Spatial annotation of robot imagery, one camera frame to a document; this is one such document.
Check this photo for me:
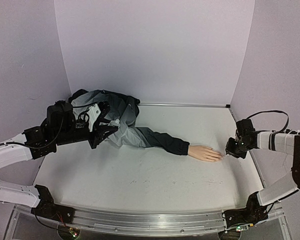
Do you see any grey and black jacket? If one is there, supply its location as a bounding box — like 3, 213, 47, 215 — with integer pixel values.
68, 89, 190, 156

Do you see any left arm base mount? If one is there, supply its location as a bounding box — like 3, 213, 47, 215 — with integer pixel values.
31, 184, 75, 224

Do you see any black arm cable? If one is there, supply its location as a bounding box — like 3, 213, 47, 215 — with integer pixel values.
244, 110, 290, 136
0, 101, 73, 151

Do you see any aluminium front rail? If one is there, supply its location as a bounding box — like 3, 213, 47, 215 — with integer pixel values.
13, 202, 283, 237

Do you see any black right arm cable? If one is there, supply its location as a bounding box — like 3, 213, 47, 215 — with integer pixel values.
244, 110, 290, 136

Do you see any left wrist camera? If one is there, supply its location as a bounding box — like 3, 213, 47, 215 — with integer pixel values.
78, 101, 111, 132

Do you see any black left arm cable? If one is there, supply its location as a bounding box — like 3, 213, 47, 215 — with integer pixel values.
0, 101, 73, 151

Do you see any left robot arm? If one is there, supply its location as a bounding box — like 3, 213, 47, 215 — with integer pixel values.
0, 100, 120, 219

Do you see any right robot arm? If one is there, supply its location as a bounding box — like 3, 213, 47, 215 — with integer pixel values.
222, 119, 300, 229

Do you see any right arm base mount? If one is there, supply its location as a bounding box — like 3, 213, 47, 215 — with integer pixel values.
222, 192, 268, 229

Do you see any mannequin hand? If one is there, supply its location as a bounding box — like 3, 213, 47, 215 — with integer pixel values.
188, 145, 223, 163

